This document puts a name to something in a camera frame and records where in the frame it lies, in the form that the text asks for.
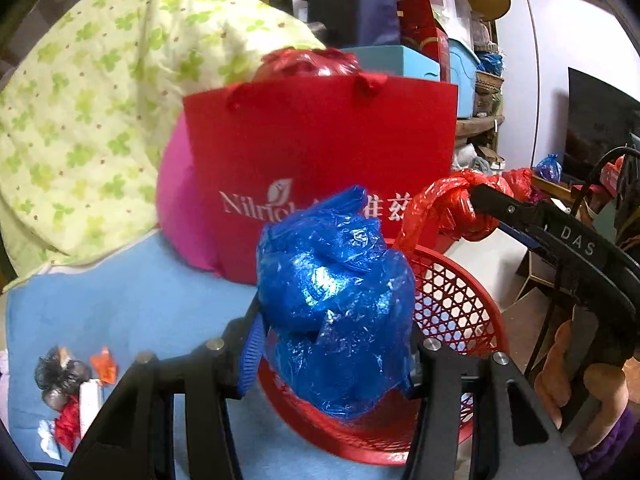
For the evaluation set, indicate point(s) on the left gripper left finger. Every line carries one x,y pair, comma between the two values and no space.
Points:
244,344

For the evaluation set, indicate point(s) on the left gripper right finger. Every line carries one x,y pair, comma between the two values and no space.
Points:
421,365

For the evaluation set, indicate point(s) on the blue plastic bag trash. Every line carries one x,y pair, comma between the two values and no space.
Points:
339,304

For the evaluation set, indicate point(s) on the small orange wrapper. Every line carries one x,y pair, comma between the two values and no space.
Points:
105,367

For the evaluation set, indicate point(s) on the orange-red plastic bag trash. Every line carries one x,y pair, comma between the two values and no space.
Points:
447,203

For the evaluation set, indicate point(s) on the black plastic bag trash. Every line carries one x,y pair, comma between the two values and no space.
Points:
59,376

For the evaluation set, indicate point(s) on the white tissue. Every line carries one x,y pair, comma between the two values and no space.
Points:
48,444

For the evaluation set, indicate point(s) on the red yellow medicine box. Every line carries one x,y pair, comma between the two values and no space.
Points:
90,403

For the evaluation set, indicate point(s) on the red plastic bag trash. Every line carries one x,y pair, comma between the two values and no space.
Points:
67,425

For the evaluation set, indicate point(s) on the person's right hand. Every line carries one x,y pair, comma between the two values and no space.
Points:
604,382

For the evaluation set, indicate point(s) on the red mesh plastic basket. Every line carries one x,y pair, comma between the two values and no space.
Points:
452,307

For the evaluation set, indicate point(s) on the blue bed blanket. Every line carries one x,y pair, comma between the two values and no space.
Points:
148,298

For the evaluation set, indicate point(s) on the magenta pillow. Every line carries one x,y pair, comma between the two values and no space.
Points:
179,204

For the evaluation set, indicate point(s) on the red Nilrich paper bag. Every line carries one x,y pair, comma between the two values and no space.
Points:
264,150

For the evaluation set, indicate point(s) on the blue plastic storage bin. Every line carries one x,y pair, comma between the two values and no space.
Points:
463,68

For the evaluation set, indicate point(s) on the red plastic bag in paper bag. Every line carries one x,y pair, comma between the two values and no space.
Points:
290,62

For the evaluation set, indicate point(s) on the green clover pattern quilt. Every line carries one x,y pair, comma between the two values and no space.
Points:
87,115

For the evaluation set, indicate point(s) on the light blue cardboard box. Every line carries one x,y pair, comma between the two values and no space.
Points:
396,60

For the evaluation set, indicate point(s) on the round wooden shelf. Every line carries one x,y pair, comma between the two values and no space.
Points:
488,95

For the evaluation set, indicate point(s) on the red gift box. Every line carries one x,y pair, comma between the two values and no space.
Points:
420,31

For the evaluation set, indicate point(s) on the navy fabric bag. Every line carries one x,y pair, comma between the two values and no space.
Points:
356,23

